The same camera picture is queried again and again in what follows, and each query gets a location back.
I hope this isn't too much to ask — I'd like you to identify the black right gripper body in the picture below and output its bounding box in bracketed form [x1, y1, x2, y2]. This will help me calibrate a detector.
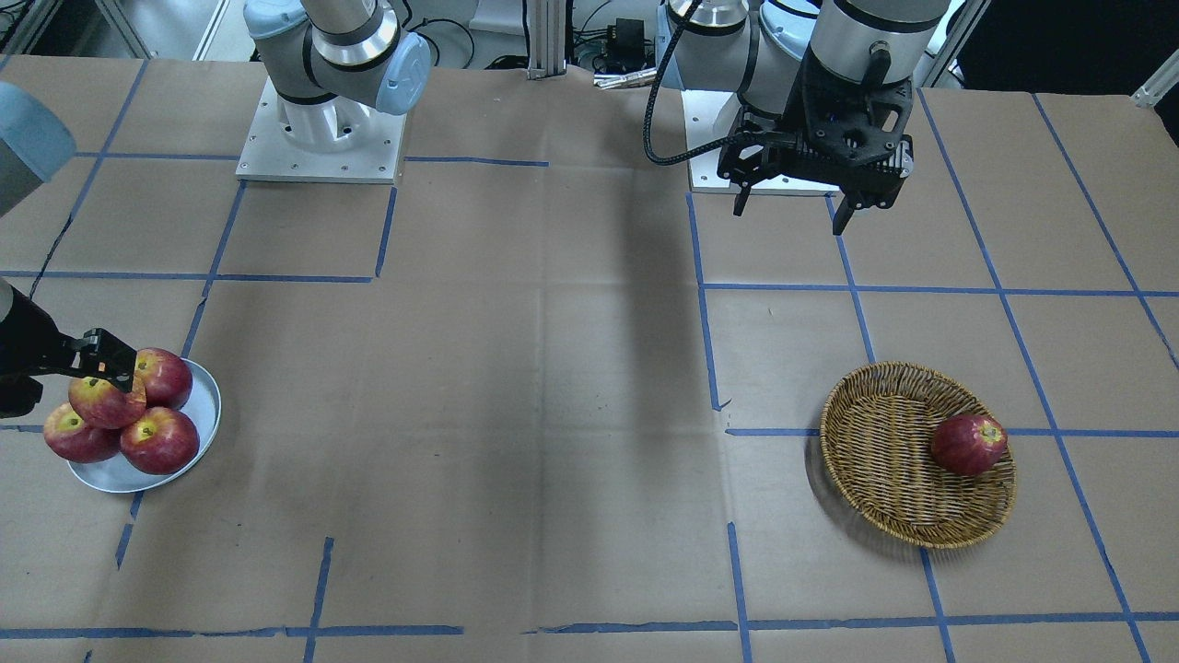
[1, 285, 62, 418]

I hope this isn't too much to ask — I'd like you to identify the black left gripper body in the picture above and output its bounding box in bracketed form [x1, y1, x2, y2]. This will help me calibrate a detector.
[718, 51, 913, 206]

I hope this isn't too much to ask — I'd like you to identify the red yellow apple carried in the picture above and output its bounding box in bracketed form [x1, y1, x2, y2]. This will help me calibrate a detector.
[67, 375, 147, 429]

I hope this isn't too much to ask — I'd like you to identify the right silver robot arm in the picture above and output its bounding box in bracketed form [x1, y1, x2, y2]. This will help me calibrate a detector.
[1, 81, 136, 418]

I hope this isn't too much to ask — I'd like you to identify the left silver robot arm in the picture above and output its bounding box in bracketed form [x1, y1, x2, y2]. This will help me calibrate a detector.
[643, 1, 951, 235]

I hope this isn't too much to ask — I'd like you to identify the red apple plate back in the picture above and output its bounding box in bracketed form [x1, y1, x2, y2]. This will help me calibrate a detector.
[134, 347, 193, 411]

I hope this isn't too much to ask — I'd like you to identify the red apple plate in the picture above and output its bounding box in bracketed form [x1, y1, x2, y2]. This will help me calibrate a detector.
[134, 347, 193, 411]
[121, 407, 200, 475]
[42, 402, 121, 462]

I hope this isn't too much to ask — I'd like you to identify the red apple plate front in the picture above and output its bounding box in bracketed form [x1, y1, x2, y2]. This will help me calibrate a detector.
[121, 407, 200, 475]

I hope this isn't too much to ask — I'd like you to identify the light blue plate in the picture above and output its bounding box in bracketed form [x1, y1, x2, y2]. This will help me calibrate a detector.
[67, 357, 222, 494]

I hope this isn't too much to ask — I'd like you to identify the woven wicker basket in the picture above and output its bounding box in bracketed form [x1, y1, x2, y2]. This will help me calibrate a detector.
[821, 361, 1017, 550]

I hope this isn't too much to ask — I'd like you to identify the red apple in basket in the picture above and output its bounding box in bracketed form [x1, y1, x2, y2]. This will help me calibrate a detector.
[930, 414, 1008, 477]

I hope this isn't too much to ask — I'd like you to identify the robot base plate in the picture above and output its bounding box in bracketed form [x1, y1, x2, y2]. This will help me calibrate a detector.
[681, 88, 830, 196]

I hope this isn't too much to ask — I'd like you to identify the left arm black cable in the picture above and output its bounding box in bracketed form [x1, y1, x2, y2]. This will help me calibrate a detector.
[641, 0, 738, 169]

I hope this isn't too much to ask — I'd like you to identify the aluminium frame post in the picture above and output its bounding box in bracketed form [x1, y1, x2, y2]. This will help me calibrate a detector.
[521, 1, 571, 81]

